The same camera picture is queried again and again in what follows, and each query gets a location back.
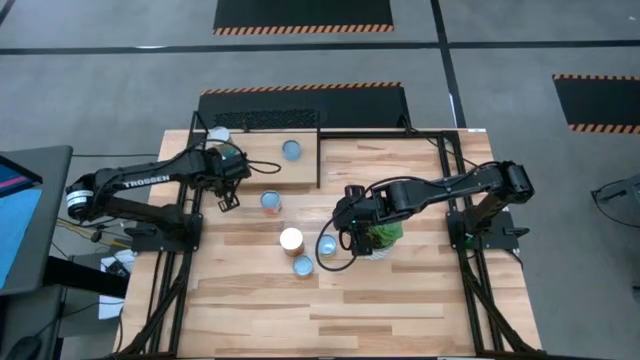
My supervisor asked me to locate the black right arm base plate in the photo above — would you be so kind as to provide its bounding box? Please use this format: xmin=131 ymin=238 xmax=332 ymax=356
xmin=446 ymin=209 xmax=530 ymax=251

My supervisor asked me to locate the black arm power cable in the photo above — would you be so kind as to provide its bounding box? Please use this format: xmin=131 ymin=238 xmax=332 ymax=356
xmin=442 ymin=139 xmax=481 ymax=171

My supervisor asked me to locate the artificial succulent in patterned pot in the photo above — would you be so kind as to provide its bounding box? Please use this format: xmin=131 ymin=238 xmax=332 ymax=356
xmin=367 ymin=219 xmax=405 ymax=261

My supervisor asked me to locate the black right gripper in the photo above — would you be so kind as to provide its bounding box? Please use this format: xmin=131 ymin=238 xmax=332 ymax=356
xmin=333 ymin=197 xmax=384 ymax=257

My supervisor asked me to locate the wooden shelf black metal frame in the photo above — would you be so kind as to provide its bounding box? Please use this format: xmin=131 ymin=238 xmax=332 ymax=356
xmin=182 ymin=110 xmax=322 ymax=194

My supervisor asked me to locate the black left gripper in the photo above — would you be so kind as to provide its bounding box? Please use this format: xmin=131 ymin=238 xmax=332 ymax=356
xmin=202 ymin=147 xmax=250 ymax=212

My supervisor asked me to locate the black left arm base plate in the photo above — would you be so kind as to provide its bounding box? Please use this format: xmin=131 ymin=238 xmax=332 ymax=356
xmin=130 ymin=213 xmax=204 ymax=253

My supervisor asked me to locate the low blue can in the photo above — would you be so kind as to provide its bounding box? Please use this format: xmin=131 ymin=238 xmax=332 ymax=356
xmin=280 ymin=138 xmax=304 ymax=163

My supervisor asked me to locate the white paper sheet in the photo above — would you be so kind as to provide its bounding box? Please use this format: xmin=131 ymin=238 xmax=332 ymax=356
xmin=98 ymin=248 xmax=135 ymax=321

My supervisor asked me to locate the yellow black cable bundle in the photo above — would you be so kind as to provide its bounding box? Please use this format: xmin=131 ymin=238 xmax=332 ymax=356
xmin=49 ymin=214 xmax=134 ymax=251

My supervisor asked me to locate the black mat hazard stripe edge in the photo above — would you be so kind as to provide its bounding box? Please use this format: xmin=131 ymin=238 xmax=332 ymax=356
xmin=551 ymin=73 xmax=640 ymax=135
xmin=213 ymin=0 xmax=395 ymax=36
xmin=196 ymin=81 xmax=412 ymax=132

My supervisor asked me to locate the tall light blue can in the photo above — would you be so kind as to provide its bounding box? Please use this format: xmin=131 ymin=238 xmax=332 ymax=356
xmin=206 ymin=125 xmax=241 ymax=160

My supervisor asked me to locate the green peach label can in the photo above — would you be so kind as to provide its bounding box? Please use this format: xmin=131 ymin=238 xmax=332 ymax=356
xmin=316 ymin=233 xmax=339 ymax=259

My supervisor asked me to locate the low yellow pineapple can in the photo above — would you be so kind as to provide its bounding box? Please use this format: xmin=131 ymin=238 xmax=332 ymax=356
xmin=292 ymin=254 xmax=315 ymax=278

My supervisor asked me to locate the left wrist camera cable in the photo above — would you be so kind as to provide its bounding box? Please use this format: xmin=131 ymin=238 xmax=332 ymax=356
xmin=243 ymin=158 xmax=282 ymax=176

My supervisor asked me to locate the black computer mouse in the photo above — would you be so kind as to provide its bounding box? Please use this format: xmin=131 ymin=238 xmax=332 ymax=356
xmin=3 ymin=335 xmax=44 ymax=360

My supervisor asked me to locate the tall green label can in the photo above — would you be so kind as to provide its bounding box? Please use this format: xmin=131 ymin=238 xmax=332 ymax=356
xmin=278 ymin=227 xmax=306 ymax=258

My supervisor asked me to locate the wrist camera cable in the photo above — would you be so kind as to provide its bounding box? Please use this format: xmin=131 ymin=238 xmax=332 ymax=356
xmin=243 ymin=158 xmax=282 ymax=176
xmin=313 ymin=160 xmax=501 ymax=274

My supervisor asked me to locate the grey monitor blue screen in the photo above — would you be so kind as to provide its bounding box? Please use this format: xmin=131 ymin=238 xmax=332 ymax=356
xmin=0 ymin=144 xmax=74 ymax=297

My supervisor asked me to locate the black metal table frame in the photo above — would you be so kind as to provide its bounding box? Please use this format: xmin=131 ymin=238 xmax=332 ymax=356
xmin=117 ymin=124 xmax=546 ymax=360

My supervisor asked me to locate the tall orange label can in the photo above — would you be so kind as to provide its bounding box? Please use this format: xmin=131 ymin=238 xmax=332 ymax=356
xmin=259 ymin=190 xmax=283 ymax=216

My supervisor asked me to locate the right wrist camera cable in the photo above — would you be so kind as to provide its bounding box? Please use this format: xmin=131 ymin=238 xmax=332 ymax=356
xmin=313 ymin=160 xmax=501 ymax=274

